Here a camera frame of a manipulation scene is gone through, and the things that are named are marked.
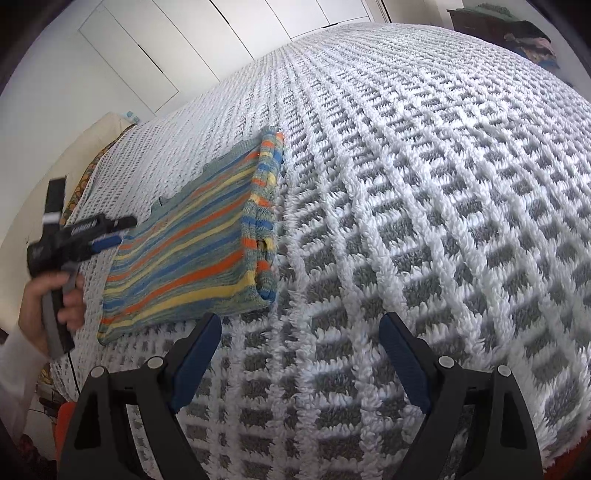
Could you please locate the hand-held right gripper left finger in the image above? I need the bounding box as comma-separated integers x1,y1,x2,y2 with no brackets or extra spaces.
56,313,223,480

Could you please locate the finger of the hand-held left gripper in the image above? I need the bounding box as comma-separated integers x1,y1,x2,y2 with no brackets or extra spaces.
99,215,138,230
90,233,126,256

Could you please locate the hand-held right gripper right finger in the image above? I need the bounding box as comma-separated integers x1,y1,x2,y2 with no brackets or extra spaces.
379,311,544,480

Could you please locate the striped knit sweater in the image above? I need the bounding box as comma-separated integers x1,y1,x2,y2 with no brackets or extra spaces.
97,126,286,347

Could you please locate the person's left forearm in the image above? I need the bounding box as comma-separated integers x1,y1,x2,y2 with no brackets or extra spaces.
0,323,52,446

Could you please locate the dark wooden dresser with clothes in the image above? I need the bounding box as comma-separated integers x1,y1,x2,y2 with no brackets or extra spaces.
462,2,560,71

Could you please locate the person's left hand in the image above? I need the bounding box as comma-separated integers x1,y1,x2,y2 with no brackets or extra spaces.
18,272,86,357

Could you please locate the beige headboard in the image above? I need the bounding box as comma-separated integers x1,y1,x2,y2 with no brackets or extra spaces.
0,112,133,333

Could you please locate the orange object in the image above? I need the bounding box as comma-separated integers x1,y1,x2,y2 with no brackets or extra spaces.
54,401,78,446

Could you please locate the white grey checkered blanket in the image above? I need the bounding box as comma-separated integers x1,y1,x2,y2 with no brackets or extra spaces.
48,21,591,480

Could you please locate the red cloth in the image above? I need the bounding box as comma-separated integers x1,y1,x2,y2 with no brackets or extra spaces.
544,455,575,480

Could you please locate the white wardrobe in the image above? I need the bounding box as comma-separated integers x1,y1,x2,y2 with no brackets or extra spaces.
0,0,389,153

